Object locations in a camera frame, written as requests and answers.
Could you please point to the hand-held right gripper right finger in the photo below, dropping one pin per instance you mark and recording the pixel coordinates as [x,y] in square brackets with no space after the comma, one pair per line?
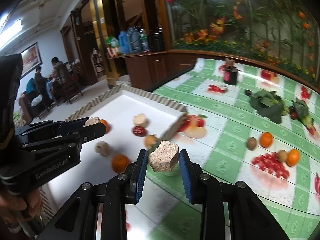
[186,177]

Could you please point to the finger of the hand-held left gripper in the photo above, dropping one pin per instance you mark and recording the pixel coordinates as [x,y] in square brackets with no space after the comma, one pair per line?
[93,132]
[50,130]

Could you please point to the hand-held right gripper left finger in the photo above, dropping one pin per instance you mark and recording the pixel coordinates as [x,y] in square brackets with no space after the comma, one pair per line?
[140,175]

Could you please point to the beige grain cake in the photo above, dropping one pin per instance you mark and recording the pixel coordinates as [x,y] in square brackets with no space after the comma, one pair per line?
[91,121]
[140,120]
[103,148]
[163,158]

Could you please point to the white tray with striped rim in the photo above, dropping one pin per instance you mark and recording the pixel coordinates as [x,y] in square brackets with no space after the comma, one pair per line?
[120,107]

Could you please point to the brown kiwi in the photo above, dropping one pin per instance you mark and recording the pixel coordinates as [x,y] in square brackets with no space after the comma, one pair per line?
[150,140]
[251,143]
[282,155]

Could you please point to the orange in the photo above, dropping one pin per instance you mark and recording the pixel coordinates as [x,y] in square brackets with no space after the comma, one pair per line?
[120,163]
[293,157]
[266,139]
[106,125]

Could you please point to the person's left hand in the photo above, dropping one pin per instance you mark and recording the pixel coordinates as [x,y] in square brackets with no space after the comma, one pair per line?
[15,206]

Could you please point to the red date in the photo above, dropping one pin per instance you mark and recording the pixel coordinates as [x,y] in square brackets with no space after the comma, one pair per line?
[138,131]

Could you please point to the wooden chair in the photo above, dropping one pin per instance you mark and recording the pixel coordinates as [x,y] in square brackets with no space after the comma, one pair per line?
[71,85]
[98,62]

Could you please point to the stack of white plates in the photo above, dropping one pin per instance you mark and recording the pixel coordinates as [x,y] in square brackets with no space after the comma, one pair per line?
[123,80]

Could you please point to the green fruit-print tablecloth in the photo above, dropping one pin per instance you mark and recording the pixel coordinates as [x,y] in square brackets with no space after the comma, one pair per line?
[237,130]

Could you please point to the wooden counter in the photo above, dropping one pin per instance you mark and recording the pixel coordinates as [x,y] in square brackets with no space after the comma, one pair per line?
[150,67]

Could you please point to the green and white bag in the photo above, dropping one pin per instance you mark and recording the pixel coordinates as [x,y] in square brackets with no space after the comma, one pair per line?
[112,42]

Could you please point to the blue plastic bottle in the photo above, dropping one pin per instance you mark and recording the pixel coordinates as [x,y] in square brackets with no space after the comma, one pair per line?
[123,42]

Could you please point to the grey-blue thermos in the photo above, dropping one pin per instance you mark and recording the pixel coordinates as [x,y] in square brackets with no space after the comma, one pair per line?
[133,38]

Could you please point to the ceiling light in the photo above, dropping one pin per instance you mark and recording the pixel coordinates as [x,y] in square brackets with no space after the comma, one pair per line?
[10,33]

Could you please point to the dark round fruit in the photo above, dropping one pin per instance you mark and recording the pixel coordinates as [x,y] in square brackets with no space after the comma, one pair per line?
[247,92]

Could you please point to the green bottle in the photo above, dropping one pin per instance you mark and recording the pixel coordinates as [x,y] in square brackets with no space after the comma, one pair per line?
[144,40]

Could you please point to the green bok choy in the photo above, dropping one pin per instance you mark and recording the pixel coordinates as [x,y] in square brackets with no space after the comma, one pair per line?
[265,102]

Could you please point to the dark glass jar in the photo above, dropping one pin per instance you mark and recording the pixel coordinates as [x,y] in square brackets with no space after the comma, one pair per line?
[230,76]

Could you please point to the black pot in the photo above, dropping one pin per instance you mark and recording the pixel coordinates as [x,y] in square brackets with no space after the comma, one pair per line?
[156,40]

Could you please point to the small green pepper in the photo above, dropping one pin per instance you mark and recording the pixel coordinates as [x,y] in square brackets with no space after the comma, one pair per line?
[285,110]

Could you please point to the red cherry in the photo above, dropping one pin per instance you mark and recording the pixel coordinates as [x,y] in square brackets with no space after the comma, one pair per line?
[294,115]

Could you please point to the dark cherry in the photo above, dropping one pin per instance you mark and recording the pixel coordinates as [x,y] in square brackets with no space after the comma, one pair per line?
[292,109]

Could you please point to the dark leafy vegetable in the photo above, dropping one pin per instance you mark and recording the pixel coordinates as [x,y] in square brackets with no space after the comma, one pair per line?
[301,108]

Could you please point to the framed wall picture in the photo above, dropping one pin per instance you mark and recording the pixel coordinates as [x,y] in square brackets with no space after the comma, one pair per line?
[31,58]

